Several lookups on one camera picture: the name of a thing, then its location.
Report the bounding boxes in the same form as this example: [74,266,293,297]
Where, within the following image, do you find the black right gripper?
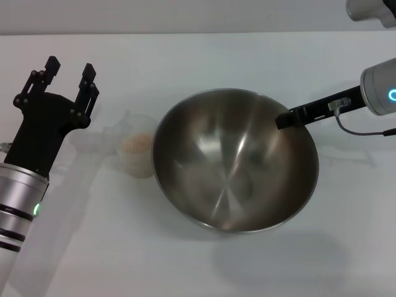
[275,85,368,130]

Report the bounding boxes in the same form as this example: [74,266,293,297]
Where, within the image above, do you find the right gripper cable with plug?
[327,97,396,137]

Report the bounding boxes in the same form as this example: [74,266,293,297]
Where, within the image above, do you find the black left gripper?
[2,55,100,182]

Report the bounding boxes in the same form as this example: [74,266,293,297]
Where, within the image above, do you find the stainless steel mixing bowl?
[151,88,319,235]

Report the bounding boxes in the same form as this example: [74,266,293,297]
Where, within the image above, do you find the clear plastic measuring cup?
[103,111,158,179]

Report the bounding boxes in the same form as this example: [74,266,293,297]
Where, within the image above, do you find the white rice grains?
[119,132,153,154]

